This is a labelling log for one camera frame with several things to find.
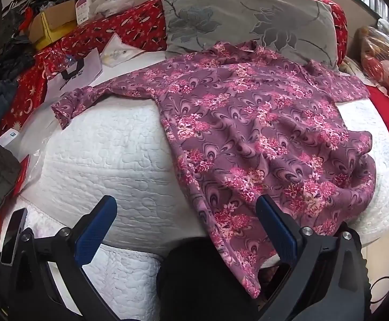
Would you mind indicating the grey floral pillow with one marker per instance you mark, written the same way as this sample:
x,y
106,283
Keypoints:
x,y
300,30

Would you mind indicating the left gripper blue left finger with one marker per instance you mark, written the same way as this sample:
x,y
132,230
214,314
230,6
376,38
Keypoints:
x,y
78,248

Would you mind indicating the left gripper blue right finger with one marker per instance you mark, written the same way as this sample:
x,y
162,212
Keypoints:
x,y
321,277

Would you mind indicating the white quilted mattress cover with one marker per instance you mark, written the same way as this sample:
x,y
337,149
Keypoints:
x,y
157,261

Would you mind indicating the yellow cardboard box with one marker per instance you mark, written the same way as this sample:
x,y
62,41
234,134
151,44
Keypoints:
x,y
52,24

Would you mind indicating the white plastic bag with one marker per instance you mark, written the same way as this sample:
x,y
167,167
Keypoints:
x,y
107,8

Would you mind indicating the purple floral blouse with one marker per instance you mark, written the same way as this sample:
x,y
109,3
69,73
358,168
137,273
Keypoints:
x,y
243,121

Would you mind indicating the bagged stuffed toys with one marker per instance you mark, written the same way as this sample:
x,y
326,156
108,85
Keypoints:
x,y
375,55

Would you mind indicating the clear plastic packet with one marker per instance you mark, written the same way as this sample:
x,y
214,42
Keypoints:
x,y
117,52

